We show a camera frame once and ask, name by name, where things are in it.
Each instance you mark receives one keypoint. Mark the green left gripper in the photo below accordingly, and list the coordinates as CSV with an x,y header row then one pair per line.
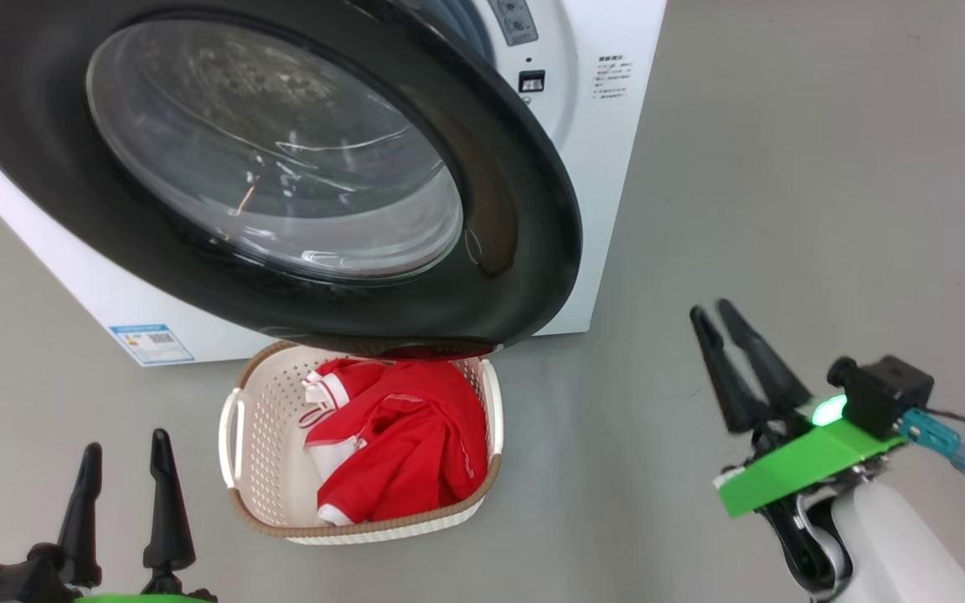
x,y
147,595

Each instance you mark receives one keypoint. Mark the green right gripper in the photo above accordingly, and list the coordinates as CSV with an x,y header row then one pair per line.
x,y
809,461

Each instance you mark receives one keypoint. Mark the black round glass washer door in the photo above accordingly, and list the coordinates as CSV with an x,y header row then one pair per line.
x,y
516,209

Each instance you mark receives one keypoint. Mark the red shirt white collar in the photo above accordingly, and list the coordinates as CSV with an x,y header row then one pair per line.
x,y
415,452

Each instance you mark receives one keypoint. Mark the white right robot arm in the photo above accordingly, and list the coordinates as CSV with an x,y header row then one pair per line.
x,y
901,553

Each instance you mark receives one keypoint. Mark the cream perforated laundry basket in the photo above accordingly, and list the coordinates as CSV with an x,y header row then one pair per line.
x,y
273,452

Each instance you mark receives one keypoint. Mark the white washing machine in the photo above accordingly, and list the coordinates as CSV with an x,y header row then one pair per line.
x,y
608,209

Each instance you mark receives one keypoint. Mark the black door lock slot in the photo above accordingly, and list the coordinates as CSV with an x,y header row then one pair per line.
x,y
532,81

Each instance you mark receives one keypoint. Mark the blue energy label sticker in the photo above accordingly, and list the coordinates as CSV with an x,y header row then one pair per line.
x,y
152,343

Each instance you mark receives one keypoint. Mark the grey warning sticker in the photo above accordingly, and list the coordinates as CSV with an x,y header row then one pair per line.
x,y
513,21

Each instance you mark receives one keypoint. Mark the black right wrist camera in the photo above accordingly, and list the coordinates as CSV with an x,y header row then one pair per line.
x,y
889,394

